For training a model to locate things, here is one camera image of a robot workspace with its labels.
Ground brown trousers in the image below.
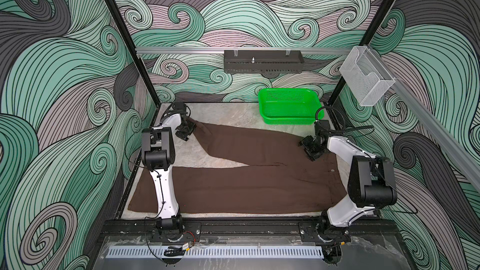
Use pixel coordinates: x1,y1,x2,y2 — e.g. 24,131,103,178
127,119,348,215

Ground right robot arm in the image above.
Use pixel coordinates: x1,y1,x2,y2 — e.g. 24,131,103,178
299,120,398,234

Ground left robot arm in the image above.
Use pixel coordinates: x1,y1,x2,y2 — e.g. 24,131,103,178
141,101,195,241

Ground green plastic basket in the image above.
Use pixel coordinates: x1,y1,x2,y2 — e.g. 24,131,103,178
258,88,325,125

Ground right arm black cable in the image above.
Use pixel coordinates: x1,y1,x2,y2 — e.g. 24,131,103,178
314,104,376,138

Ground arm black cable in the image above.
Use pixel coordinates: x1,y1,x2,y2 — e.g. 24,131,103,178
144,168,168,256
314,104,376,138

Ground black frame post left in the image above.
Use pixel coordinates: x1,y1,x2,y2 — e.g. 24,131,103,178
104,0,161,109

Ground black frame post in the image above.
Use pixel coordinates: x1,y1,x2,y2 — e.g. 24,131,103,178
327,0,413,106
104,0,161,109

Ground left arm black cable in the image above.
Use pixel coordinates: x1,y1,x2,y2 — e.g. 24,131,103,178
144,168,168,256

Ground clear acrylic wall holder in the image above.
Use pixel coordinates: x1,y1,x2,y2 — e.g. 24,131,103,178
340,46,395,107

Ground black perforated wall tray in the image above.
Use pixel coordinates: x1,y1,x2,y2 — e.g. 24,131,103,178
224,49,305,78

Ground aluminium rail back wall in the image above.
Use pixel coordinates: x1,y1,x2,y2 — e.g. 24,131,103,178
135,46,353,57

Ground aluminium rail wall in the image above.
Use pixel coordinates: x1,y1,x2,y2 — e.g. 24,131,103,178
371,49,480,191
135,46,353,57

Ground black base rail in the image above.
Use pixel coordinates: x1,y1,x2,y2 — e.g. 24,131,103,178
100,216,399,244

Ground white slotted cable duct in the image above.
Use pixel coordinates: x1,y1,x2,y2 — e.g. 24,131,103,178
105,245,324,259

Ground aluminium rail right wall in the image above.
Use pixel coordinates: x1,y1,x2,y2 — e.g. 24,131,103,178
371,49,480,191

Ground black frame post right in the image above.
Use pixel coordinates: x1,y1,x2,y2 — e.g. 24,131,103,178
327,0,413,106

